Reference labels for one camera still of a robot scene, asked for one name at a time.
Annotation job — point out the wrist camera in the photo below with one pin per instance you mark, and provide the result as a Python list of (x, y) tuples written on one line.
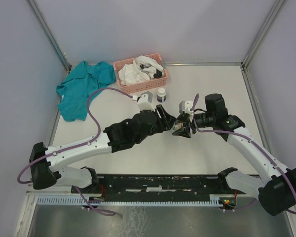
[(144, 101), (185, 107)]

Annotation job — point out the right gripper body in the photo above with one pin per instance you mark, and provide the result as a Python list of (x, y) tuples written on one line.
[(192, 125)]

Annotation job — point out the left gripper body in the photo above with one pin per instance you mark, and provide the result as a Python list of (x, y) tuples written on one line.
[(160, 122)]

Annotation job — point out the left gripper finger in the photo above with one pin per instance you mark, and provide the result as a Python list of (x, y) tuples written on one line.
[(163, 114), (168, 123)]

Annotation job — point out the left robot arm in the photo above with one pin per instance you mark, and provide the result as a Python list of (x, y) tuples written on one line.
[(51, 165)]

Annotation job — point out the white cloth in basket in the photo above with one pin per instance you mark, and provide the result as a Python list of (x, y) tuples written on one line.
[(138, 71)]

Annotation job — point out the aluminium frame post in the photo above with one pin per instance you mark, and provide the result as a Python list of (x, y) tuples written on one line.
[(265, 29), (48, 33)]

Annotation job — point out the aluminium frame post left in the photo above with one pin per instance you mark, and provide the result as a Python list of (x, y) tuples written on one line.
[(48, 33)]

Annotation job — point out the teal shirt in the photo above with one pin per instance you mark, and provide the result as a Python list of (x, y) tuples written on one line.
[(78, 86)]

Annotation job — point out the white cap pill bottle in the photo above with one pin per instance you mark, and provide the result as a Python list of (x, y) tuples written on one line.
[(161, 95)]

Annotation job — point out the aluminium frame post right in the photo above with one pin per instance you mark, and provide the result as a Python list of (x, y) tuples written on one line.
[(265, 29)]

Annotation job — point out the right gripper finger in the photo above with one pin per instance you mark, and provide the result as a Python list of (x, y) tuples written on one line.
[(183, 118), (183, 132)]

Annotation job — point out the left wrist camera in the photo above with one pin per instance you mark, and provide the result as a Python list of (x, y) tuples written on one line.
[(144, 101)]

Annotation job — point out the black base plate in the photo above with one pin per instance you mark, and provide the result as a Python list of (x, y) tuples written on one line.
[(154, 188)]

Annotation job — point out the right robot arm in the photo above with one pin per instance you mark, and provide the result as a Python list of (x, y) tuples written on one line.
[(275, 186)]

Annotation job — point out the clear vitamin pill bottle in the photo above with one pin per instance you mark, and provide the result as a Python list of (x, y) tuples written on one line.
[(177, 125)]

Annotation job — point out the pink plastic basket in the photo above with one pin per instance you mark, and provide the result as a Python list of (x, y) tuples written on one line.
[(141, 86)]

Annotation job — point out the black item in basket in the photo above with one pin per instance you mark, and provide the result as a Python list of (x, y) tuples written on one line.
[(157, 75)]

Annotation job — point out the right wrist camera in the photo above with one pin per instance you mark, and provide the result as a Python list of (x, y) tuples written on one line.
[(185, 107)]

